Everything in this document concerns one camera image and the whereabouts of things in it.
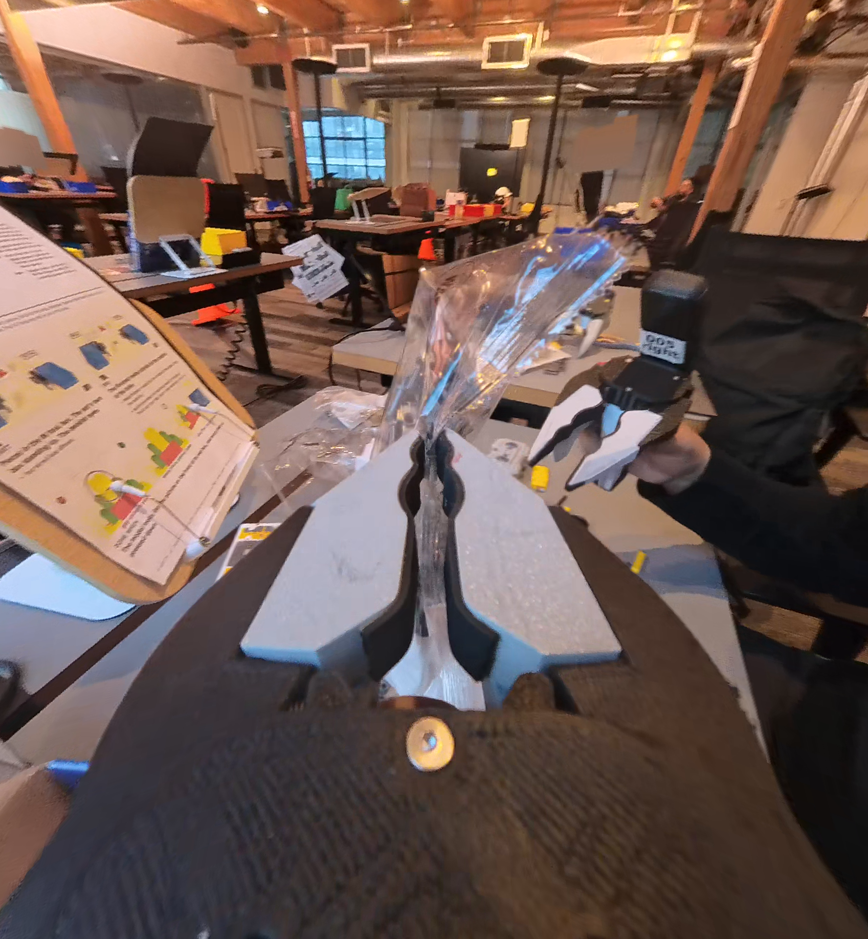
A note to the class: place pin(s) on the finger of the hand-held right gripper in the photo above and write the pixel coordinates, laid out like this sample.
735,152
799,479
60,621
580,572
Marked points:
566,418
621,447

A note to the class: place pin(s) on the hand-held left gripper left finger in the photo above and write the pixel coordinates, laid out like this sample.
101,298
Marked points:
331,579

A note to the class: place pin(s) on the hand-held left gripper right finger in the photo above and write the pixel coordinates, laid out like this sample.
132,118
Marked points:
536,579

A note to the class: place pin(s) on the clear plastic parts bag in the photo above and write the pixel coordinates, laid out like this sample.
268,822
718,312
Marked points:
492,330

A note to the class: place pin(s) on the dark blue cardboard kit box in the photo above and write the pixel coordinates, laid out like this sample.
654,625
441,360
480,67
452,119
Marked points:
8,843

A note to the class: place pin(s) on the person's right forearm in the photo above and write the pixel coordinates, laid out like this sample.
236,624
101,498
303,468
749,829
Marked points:
793,535

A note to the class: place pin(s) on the grey desk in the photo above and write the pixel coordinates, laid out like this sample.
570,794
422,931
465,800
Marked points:
74,660

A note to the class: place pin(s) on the background dark desk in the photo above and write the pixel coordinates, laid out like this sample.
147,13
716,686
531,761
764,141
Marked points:
184,271

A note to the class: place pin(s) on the person's right hand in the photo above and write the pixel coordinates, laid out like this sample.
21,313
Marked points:
672,466

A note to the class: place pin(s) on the grey battery box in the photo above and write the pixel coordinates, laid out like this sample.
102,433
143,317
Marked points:
508,453

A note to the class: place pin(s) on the black grey tool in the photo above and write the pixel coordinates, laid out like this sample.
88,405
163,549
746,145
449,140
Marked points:
599,330

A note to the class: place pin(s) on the yellow grey sticker sheet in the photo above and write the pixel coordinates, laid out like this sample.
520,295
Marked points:
247,539

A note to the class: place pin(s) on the crumpled clear plastic bag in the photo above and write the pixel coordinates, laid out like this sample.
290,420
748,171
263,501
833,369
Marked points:
331,425

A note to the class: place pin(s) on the background grey table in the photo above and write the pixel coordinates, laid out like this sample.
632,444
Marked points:
375,345

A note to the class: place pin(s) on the black floor lamp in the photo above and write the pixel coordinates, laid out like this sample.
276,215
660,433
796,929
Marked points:
560,70
315,70

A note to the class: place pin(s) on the hanging printed paper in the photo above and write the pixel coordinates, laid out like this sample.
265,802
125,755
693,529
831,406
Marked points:
316,268

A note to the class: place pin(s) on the orange traffic cone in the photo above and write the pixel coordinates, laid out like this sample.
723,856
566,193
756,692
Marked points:
214,312

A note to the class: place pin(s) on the cardboard sign with paper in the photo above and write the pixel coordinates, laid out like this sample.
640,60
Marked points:
74,411

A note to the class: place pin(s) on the person's body in dark clothes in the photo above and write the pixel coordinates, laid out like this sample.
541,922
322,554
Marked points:
830,770

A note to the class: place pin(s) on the yellow storage bin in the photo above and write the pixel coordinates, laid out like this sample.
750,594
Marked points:
223,242

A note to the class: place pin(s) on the clear acrylic stand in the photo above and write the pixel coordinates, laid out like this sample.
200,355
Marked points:
184,253

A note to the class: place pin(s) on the background open kit box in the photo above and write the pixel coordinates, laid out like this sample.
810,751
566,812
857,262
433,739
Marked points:
170,191

